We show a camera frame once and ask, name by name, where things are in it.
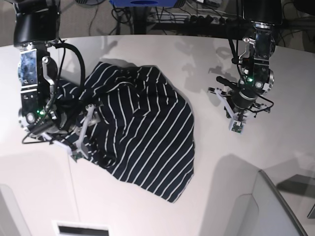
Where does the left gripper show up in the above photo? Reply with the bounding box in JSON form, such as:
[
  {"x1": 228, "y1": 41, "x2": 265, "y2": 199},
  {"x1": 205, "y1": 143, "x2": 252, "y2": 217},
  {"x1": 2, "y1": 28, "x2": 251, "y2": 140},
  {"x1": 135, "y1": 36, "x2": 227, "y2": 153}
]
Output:
[{"x1": 230, "y1": 93, "x2": 271, "y2": 122}]

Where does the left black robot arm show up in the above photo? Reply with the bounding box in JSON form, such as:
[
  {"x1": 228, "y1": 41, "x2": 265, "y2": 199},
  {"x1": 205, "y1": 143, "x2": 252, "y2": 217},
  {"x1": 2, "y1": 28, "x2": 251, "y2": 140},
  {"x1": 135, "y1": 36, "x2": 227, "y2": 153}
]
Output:
[{"x1": 215, "y1": 0, "x2": 282, "y2": 126}]

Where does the blue bin under table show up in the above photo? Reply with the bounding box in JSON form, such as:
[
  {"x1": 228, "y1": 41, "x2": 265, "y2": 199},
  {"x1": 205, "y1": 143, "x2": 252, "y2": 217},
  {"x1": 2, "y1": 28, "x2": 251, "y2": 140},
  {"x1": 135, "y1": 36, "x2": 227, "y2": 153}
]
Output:
[{"x1": 109, "y1": 0, "x2": 177, "y2": 7}]

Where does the black power strip red light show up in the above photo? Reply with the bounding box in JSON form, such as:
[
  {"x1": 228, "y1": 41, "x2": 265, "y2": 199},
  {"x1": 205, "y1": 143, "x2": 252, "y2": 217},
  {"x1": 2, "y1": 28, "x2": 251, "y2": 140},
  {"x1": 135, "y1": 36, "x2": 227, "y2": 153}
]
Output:
[{"x1": 188, "y1": 15, "x2": 236, "y2": 27}]

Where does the white slotted panel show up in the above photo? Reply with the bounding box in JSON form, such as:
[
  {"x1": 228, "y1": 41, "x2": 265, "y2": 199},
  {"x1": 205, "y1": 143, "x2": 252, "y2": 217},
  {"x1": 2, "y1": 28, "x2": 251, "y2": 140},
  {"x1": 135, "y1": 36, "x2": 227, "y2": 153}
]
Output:
[{"x1": 52, "y1": 220, "x2": 114, "y2": 236}]

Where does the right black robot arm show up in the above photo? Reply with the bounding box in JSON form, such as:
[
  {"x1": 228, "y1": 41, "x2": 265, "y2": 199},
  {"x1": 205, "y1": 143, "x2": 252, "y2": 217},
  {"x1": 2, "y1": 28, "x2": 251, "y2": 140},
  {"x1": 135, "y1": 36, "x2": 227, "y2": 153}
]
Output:
[{"x1": 11, "y1": 0, "x2": 93, "y2": 150}]

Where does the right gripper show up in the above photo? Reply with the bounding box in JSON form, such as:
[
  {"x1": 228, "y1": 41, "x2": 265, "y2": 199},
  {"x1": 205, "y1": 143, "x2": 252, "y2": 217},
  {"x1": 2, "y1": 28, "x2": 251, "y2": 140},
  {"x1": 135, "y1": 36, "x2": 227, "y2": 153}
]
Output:
[{"x1": 46, "y1": 103, "x2": 103, "y2": 144}]

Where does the navy white striped t-shirt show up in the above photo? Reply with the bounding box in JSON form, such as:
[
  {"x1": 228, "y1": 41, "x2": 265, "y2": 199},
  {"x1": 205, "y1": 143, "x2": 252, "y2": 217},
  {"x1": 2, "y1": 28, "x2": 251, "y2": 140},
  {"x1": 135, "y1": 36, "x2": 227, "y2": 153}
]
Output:
[{"x1": 57, "y1": 62, "x2": 195, "y2": 203}]

